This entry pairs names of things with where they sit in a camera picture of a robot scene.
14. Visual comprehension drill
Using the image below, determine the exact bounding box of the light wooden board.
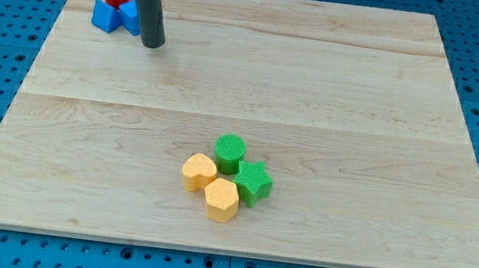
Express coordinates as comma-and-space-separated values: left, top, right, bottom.
0, 0, 479, 268

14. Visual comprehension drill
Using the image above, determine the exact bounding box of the green cylinder block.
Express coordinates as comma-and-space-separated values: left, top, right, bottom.
214, 134, 246, 175

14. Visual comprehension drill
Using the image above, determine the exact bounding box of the yellow heart block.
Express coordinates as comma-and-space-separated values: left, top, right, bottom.
182, 153, 218, 192

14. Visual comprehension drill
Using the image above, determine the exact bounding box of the blue triangular block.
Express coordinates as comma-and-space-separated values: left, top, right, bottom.
91, 0, 122, 33

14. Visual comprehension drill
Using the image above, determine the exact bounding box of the blue block beside rod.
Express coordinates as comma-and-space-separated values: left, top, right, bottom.
118, 0, 141, 36

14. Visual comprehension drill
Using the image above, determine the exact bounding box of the yellow hexagon block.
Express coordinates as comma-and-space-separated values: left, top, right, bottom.
204, 178, 239, 223

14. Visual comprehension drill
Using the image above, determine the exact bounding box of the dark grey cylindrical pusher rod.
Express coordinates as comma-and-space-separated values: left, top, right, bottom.
115, 0, 172, 51

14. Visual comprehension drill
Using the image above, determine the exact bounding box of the green star block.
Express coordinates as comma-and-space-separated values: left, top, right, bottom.
234, 160, 273, 208

